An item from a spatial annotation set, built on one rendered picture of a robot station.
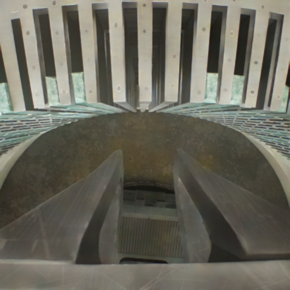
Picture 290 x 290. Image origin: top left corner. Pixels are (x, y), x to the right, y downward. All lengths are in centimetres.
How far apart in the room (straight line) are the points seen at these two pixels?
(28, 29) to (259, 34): 19
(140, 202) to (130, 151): 32
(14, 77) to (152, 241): 94
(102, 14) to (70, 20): 3
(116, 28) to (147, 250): 99
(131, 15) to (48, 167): 119
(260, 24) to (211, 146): 111
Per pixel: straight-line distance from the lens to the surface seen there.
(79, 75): 22
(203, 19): 23
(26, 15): 24
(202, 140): 131
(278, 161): 134
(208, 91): 22
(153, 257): 114
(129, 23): 27
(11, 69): 25
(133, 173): 130
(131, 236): 109
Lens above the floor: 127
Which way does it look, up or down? 83 degrees down
